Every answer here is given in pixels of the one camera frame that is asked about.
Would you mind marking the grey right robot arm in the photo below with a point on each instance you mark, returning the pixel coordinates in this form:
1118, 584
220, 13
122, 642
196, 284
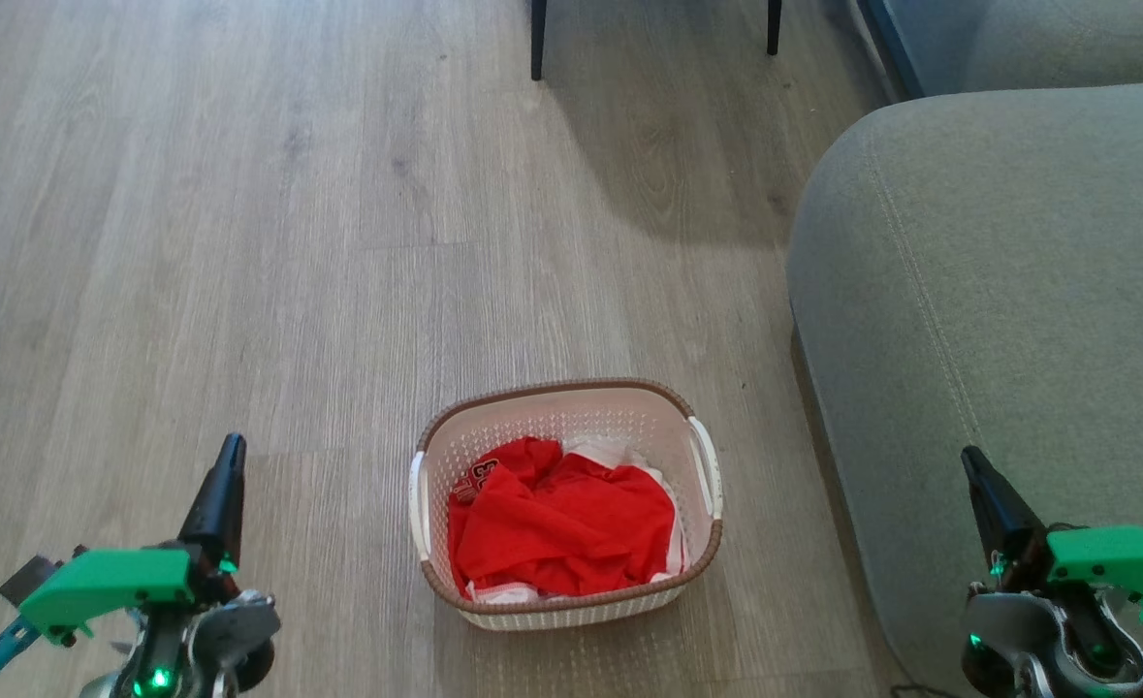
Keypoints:
1027, 635

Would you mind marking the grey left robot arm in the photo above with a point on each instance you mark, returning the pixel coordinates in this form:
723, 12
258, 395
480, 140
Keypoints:
212, 635

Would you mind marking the black chair leg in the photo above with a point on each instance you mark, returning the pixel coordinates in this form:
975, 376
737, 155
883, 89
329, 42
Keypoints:
538, 39
775, 27

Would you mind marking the white plastic laundry basket brown rim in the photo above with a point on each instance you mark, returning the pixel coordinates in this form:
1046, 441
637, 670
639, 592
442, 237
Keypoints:
571, 415

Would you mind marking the white garment with red trim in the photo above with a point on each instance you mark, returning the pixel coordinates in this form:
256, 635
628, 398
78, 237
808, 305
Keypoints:
619, 452

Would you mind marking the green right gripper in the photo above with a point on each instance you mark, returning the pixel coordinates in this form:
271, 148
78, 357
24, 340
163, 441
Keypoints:
1114, 560

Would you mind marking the red jersey garment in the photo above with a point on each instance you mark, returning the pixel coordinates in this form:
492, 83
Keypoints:
561, 528

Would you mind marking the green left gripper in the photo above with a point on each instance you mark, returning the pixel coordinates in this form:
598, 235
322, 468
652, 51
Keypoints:
106, 582

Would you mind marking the grey sofa section dark base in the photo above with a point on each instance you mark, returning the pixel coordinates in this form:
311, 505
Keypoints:
1036, 44

